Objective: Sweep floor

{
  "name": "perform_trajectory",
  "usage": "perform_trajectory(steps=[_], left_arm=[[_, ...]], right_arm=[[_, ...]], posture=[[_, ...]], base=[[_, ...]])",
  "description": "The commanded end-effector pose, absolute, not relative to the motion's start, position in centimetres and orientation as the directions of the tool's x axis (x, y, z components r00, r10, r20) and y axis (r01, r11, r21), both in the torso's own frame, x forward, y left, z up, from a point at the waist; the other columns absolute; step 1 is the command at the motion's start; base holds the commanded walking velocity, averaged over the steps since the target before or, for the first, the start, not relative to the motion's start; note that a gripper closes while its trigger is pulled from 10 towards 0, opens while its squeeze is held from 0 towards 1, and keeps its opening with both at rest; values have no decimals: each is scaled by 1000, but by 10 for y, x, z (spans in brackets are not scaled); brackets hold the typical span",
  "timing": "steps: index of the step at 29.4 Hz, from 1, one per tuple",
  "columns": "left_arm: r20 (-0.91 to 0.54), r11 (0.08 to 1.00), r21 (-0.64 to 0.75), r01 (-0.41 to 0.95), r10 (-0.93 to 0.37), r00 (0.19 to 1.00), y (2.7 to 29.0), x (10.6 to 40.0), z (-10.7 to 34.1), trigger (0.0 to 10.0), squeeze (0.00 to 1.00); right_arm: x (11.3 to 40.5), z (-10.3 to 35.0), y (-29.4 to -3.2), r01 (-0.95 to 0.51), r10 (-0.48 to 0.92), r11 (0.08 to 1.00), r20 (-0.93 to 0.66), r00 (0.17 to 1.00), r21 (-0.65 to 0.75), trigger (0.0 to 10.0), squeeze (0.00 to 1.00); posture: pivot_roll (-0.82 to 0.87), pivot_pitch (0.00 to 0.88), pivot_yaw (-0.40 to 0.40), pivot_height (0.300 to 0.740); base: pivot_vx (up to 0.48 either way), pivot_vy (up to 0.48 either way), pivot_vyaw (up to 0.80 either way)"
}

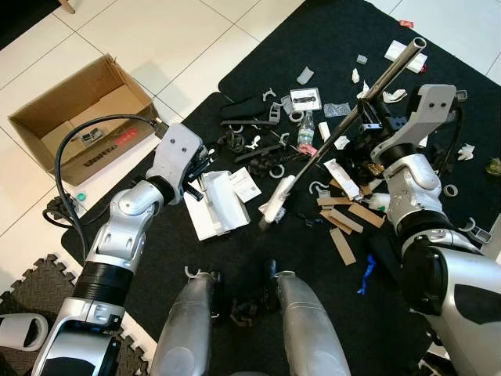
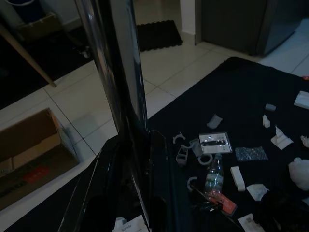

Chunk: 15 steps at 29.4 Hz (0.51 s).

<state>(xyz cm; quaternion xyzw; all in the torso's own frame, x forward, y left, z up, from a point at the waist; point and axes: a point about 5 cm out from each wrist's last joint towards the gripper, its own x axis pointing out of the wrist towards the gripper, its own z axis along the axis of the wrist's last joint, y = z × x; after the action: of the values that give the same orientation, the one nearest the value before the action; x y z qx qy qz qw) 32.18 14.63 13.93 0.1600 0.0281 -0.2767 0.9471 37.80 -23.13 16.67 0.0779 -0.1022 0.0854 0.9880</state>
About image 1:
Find chrome handled white broom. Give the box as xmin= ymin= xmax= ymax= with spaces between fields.
xmin=258 ymin=36 xmax=428 ymax=230

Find white dustpan with chrome handle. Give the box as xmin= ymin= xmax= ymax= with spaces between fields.
xmin=182 ymin=170 xmax=251 ymax=242

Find black floor mat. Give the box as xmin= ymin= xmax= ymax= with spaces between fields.
xmin=218 ymin=0 xmax=501 ymax=228
xmin=53 ymin=92 xmax=501 ymax=376

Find white plastic piece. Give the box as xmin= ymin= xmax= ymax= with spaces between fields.
xmin=381 ymin=89 xmax=409 ymax=104

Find clear bubble wrap piece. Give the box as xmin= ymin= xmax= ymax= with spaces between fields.
xmin=323 ymin=102 xmax=351 ymax=118

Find small white printed card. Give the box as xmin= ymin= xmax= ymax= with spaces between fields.
xmin=229 ymin=167 xmax=263 ymax=203

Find white tube package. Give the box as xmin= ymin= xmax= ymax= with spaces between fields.
xmin=324 ymin=158 xmax=362 ymax=201

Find clear plastic bottle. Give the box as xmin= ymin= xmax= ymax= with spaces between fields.
xmin=297 ymin=114 xmax=317 ymax=155

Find long white box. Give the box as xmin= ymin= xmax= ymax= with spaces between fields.
xmin=384 ymin=41 xmax=430 ymax=74

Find long black bar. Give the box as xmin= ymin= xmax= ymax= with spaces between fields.
xmin=219 ymin=96 xmax=284 ymax=128

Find brown cardboard strip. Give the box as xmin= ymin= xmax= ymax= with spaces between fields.
xmin=319 ymin=210 xmax=365 ymax=236
xmin=329 ymin=227 xmax=357 ymax=267
xmin=348 ymin=202 xmax=386 ymax=230
xmin=317 ymin=196 xmax=353 ymax=208

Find white crumpled paper scrap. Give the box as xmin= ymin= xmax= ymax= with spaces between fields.
xmin=456 ymin=143 xmax=477 ymax=162

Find black plastic clump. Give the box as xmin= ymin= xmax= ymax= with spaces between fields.
xmin=43 ymin=194 xmax=79 ymax=230

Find blue ribbon scrap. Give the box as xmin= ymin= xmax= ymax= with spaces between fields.
xmin=357 ymin=255 xmax=379 ymax=297

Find open brown cardboard box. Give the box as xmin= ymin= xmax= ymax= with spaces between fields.
xmin=8 ymin=53 xmax=163 ymax=186

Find silver left robot leg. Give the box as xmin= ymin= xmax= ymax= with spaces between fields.
xmin=149 ymin=270 xmax=224 ymax=376

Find silver robot leg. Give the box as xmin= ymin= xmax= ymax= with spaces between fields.
xmin=149 ymin=270 xmax=224 ymax=376
xmin=266 ymin=270 xmax=353 ymax=376

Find silver right robot leg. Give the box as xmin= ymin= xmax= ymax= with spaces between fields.
xmin=266 ymin=270 xmax=353 ymax=376

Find black foam puzzle mat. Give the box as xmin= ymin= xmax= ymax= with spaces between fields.
xmin=0 ymin=252 xmax=153 ymax=376

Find white slipper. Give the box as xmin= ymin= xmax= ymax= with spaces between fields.
xmin=0 ymin=313 xmax=49 ymax=352

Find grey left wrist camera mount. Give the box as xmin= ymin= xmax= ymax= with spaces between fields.
xmin=147 ymin=123 xmax=206 ymax=194

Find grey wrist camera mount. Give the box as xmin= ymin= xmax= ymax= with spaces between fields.
xmin=147 ymin=123 xmax=206 ymax=194
xmin=370 ymin=84 xmax=459 ymax=163

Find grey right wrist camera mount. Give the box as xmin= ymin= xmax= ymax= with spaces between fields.
xmin=370 ymin=84 xmax=459 ymax=163

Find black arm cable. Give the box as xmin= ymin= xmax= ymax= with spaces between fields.
xmin=43 ymin=114 xmax=167 ymax=263

